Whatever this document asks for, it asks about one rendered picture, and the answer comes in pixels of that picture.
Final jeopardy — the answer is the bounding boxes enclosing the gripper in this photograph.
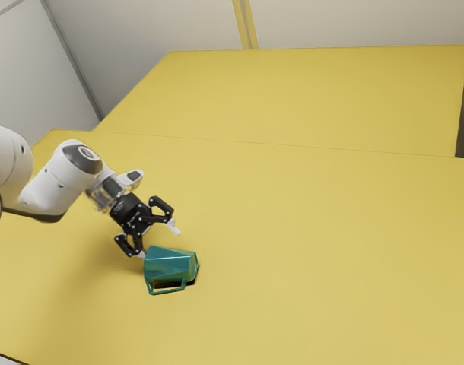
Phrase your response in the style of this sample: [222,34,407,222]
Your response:
[108,192,182,259]

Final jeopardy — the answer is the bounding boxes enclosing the teal faceted mug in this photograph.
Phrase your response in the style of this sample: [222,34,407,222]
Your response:
[143,245,200,297]

